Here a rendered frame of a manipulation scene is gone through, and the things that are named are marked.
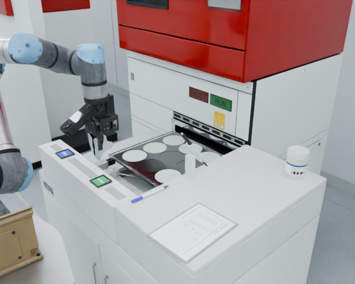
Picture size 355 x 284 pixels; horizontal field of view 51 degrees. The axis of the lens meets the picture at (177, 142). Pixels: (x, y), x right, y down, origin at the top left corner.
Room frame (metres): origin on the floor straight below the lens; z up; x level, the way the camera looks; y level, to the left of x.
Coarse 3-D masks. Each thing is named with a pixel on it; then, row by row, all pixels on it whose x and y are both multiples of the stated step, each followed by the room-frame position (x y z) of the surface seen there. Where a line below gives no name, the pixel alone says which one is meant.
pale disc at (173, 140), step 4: (168, 136) 1.53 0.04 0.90; (172, 136) 1.53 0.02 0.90; (176, 136) 1.53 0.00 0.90; (180, 136) 1.53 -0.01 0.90; (164, 140) 1.49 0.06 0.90; (168, 140) 1.49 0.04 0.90; (172, 140) 1.49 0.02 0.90; (176, 140) 1.49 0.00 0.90; (180, 140) 1.49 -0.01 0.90; (184, 140) 1.48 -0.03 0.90; (168, 144) 1.45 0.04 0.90; (172, 144) 1.45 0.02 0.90; (176, 144) 1.45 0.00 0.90
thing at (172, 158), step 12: (144, 144) 1.45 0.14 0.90; (180, 144) 1.45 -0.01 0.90; (120, 156) 1.34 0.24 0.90; (156, 156) 1.34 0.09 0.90; (168, 156) 1.34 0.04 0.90; (180, 156) 1.34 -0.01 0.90; (144, 168) 1.24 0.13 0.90; (156, 168) 1.24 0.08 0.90; (168, 168) 1.24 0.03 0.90; (180, 168) 1.24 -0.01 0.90; (156, 180) 1.15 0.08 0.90
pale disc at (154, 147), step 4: (148, 144) 1.45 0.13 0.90; (152, 144) 1.45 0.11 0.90; (156, 144) 1.45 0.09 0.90; (160, 144) 1.45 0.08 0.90; (164, 144) 1.45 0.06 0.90; (144, 148) 1.41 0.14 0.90; (148, 148) 1.41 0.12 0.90; (152, 148) 1.41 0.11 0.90; (156, 148) 1.41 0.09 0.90; (160, 148) 1.41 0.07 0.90; (164, 148) 1.41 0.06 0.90; (152, 152) 1.37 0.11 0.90; (156, 152) 1.37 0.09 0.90
